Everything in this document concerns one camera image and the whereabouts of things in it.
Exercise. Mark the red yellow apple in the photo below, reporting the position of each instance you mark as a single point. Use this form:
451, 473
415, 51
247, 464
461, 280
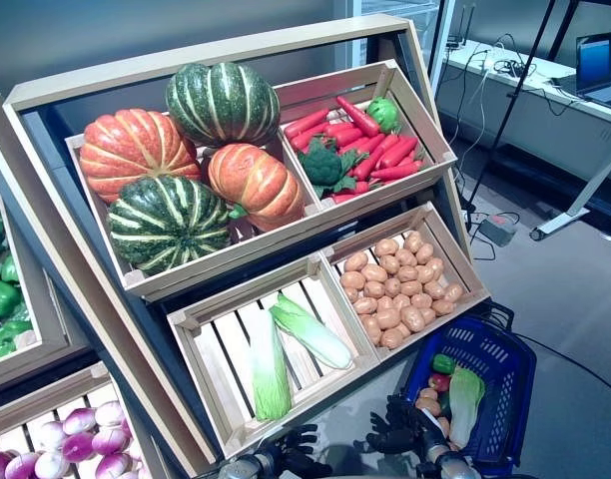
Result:
439, 381

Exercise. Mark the black router with antennas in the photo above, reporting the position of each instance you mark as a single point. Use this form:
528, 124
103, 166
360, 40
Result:
455, 42

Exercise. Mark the wooden potato crate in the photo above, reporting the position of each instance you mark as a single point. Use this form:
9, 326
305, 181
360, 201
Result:
457, 267

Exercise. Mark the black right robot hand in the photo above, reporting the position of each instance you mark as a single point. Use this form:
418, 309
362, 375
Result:
405, 439

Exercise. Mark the grey power box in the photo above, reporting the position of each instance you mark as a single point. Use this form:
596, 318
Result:
495, 230

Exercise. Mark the open grey laptop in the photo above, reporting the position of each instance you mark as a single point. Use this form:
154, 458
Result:
595, 60

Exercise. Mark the black stand pole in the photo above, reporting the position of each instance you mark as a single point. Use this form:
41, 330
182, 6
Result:
490, 164

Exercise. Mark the white standing desk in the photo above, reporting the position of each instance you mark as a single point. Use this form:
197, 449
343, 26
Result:
525, 110

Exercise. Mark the wooden carrot crate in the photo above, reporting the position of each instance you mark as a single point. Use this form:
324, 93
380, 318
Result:
390, 187

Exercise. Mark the wide wooden pumpkin crate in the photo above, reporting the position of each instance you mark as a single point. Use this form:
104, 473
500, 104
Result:
210, 264

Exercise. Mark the wooden pepper shelf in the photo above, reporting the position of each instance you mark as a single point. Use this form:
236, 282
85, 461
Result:
36, 356

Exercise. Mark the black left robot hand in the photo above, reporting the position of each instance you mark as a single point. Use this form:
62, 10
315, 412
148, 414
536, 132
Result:
295, 459

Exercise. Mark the large wooden display shelf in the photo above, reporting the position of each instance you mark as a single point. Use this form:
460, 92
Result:
210, 60

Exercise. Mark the blue plastic shopping basket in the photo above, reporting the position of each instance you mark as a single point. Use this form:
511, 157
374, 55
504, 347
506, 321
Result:
485, 344

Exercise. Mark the wooden turnip crate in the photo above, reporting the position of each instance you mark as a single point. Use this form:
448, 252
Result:
36, 394

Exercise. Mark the green striped pumpkin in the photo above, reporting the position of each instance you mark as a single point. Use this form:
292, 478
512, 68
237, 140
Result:
168, 224
223, 102

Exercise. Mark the small orange pumpkin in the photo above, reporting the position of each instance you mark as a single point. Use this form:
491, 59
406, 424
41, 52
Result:
258, 184

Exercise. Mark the napa cabbage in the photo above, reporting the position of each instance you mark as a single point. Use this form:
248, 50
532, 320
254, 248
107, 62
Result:
310, 329
465, 404
268, 369

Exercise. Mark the brown potato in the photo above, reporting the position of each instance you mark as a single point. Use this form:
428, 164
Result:
388, 318
413, 318
392, 287
436, 268
351, 294
353, 279
411, 288
374, 273
391, 337
405, 258
389, 264
387, 247
356, 261
373, 289
370, 324
421, 300
385, 303
442, 307
453, 293
429, 407
408, 273
425, 273
433, 289
424, 254
414, 241
427, 315
401, 301
427, 394
365, 305
442, 425

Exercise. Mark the red-orange carrot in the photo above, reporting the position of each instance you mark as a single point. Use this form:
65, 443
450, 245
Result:
373, 159
343, 198
355, 187
305, 122
398, 152
358, 116
308, 137
348, 137
393, 172

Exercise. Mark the large orange pumpkin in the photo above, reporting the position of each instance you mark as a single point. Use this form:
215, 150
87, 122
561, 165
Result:
136, 149

